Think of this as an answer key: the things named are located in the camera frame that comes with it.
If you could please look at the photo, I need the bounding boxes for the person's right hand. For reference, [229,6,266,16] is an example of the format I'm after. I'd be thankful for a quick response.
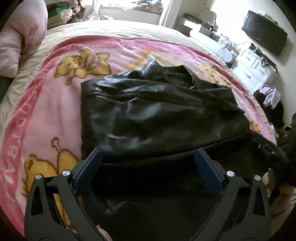
[262,169,276,200]

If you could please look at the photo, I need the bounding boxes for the person's left hand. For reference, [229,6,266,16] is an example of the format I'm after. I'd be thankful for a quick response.
[95,224,113,241]

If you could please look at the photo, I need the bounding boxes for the pink pillow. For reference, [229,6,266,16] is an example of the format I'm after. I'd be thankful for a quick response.
[0,0,48,78]

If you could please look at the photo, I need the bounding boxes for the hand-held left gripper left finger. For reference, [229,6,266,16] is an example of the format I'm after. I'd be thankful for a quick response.
[23,147,104,241]

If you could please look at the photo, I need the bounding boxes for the black flat television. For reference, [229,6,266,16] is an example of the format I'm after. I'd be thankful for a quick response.
[241,10,288,56]

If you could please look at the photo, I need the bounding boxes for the pink printed blanket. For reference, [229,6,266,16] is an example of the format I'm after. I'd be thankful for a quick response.
[0,37,278,237]

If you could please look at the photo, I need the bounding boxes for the cloud-shaped white mirror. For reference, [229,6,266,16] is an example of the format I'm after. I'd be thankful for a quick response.
[201,6,218,22]

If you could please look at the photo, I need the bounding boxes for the black leather jacket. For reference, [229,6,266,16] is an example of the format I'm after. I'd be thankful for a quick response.
[80,59,278,241]

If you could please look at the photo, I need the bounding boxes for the bed with beige cover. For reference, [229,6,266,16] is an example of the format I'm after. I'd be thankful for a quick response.
[0,20,257,130]

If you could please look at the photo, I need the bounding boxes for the light purple cloth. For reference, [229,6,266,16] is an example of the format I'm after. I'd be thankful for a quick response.
[259,84,282,109]

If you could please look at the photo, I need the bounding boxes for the pile of folded clothes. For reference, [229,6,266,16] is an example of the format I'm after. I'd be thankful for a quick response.
[46,0,93,29]

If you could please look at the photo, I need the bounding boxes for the clothes on windowsill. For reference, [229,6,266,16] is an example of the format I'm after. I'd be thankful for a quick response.
[99,0,167,12]

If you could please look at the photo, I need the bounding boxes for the white desk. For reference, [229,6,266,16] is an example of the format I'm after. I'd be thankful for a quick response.
[178,13,239,68]

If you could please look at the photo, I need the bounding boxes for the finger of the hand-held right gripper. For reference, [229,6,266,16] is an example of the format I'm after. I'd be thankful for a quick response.
[253,132,282,154]

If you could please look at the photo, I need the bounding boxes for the white dresser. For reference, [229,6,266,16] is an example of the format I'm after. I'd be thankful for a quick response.
[231,47,278,91]

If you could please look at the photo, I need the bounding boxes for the black cable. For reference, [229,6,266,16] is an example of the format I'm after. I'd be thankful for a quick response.
[216,42,251,61]

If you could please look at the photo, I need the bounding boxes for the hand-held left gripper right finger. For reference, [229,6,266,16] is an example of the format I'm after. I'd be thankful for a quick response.
[194,148,275,241]

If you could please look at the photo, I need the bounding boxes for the white curtain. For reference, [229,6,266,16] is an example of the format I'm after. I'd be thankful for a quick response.
[158,0,186,26]

